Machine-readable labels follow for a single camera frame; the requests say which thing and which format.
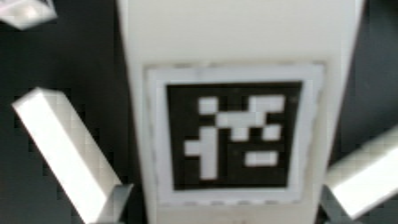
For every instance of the white L-shaped fence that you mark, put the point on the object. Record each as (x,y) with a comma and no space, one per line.
(82,168)

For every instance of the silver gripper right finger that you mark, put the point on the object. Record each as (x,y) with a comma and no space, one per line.
(333,208)

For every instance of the white long chair back bar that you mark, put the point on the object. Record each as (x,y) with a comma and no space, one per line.
(238,68)

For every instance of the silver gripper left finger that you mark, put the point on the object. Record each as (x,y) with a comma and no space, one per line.
(114,205)

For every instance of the white cube nut front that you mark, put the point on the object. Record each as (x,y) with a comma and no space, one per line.
(25,13)

